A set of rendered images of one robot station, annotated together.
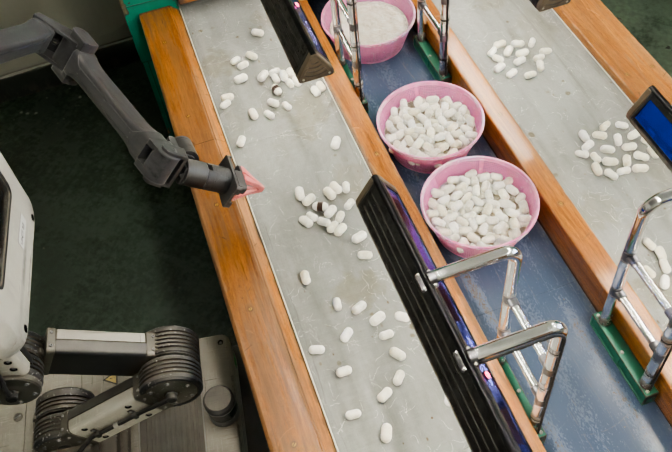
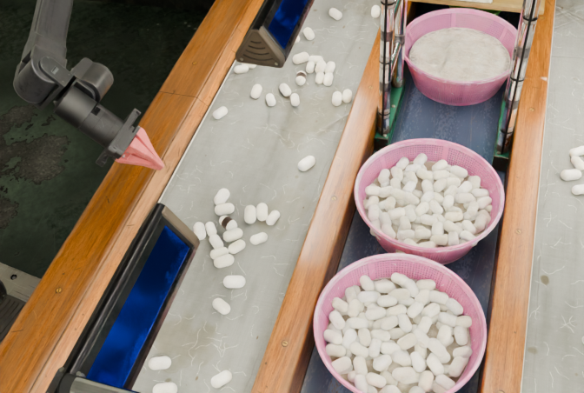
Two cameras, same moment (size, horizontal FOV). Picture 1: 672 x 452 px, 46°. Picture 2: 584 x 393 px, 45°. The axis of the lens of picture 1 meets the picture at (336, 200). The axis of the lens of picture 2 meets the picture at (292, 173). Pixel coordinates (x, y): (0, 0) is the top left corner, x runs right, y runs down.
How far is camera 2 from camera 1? 0.88 m
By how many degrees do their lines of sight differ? 22
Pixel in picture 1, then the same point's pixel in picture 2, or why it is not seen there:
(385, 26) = (475, 66)
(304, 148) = (273, 152)
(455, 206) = (370, 313)
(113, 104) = not seen: outside the picture
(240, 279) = (80, 253)
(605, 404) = not seen: outside the picture
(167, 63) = (225, 5)
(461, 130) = (461, 225)
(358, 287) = (183, 339)
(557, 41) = not seen: outside the picture
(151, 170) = (19, 80)
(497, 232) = (394, 378)
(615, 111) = not seen: outside the picture
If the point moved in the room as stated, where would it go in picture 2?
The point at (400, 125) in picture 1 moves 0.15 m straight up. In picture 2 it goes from (394, 182) to (396, 123)
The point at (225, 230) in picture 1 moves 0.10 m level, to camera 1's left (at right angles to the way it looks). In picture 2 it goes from (116, 193) to (76, 176)
